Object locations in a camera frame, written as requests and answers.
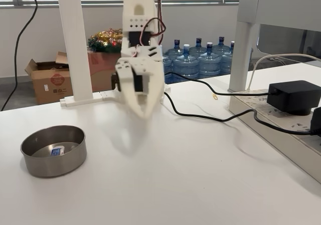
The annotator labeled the small white and blue box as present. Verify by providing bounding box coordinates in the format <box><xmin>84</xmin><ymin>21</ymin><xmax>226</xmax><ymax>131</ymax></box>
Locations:
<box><xmin>50</xmin><ymin>146</ymin><xmax>65</xmax><ymax>157</ymax></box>

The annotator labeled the round metal bowl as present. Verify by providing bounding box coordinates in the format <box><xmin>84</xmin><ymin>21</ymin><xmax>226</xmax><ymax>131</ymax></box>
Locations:
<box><xmin>20</xmin><ymin>125</ymin><xmax>87</xmax><ymax>178</ymax></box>

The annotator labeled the red cardboard box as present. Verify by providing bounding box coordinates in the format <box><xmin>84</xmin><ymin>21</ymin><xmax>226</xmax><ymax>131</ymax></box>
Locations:
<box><xmin>87</xmin><ymin>51</ymin><xmax>124</xmax><ymax>92</ymax></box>

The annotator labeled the open brown cardboard box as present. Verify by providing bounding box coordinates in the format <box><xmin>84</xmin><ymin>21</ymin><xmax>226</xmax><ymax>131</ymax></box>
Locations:
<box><xmin>24</xmin><ymin>51</ymin><xmax>75</xmax><ymax>105</ymax></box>

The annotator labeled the black table clamp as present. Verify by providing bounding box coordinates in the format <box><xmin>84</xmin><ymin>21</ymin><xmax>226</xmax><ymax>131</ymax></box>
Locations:
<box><xmin>111</xmin><ymin>71</ymin><xmax>121</xmax><ymax>90</ymax></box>

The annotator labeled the blue water jug white cap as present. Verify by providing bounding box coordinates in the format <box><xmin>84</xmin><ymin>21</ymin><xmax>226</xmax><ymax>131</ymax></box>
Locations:
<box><xmin>172</xmin><ymin>43</ymin><xmax>200</xmax><ymax>79</ymax></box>

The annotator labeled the tinsel christmas wreath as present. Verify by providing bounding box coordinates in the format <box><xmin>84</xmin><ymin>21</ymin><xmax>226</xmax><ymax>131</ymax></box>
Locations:
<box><xmin>87</xmin><ymin>28</ymin><xmax>125</xmax><ymax>54</ymax></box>

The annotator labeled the white power strip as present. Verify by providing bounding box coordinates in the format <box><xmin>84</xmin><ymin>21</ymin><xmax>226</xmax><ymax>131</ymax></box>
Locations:
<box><xmin>229</xmin><ymin>88</ymin><xmax>321</xmax><ymax>185</ymax></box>

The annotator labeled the black power adapter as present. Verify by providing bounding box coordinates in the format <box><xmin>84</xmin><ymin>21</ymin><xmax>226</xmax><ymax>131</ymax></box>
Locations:
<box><xmin>266</xmin><ymin>80</ymin><xmax>318</xmax><ymax>117</ymax></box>

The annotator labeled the dark partition panel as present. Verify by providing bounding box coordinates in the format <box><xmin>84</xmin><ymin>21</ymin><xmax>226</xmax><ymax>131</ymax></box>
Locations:
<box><xmin>257</xmin><ymin>24</ymin><xmax>321</xmax><ymax>64</ymax></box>

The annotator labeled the grey desk shelf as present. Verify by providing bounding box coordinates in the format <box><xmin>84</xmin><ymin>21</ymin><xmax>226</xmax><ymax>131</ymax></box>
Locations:
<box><xmin>228</xmin><ymin>0</ymin><xmax>321</xmax><ymax>93</ymax></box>

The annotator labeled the black plug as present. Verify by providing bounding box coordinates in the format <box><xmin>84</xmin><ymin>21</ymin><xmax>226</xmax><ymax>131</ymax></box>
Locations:
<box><xmin>310</xmin><ymin>106</ymin><xmax>321</xmax><ymax>136</ymax></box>

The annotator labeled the red black servo cable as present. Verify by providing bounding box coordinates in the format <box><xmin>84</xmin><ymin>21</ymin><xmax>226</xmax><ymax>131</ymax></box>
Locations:
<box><xmin>134</xmin><ymin>0</ymin><xmax>168</xmax><ymax>57</ymax></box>

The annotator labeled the black power cable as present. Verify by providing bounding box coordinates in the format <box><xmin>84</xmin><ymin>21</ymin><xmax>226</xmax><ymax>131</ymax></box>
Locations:
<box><xmin>163</xmin><ymin>92</ymin><xmax>316</xmax><ymax>137</ymax></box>

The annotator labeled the black adapter cable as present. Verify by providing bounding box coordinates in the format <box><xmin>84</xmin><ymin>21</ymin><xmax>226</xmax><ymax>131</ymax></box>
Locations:
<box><xmin>164</xmin><ymin>71</ymin><xmax>273</xmax><ymax>95</ymax></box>

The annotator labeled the white post with base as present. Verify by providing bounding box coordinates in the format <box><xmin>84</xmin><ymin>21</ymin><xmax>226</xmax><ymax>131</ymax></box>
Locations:
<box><xmin>55</xmin><ymin>0</ymin><xmax>118</xmax><ymax>107</ymax></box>

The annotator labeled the white cable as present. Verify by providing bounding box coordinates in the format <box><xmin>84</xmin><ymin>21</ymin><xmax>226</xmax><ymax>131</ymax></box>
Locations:
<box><xmin>247</xmin><ymin>53</ymin><xmax>321</xmax><ymax>91</ymax></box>

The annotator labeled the hanging black cable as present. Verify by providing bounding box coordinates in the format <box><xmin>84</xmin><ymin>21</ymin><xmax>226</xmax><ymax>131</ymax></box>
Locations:
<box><xmin>0</xmin><ymin>0</ymin><xmax>39</xmax><ymax>111</ymax></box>

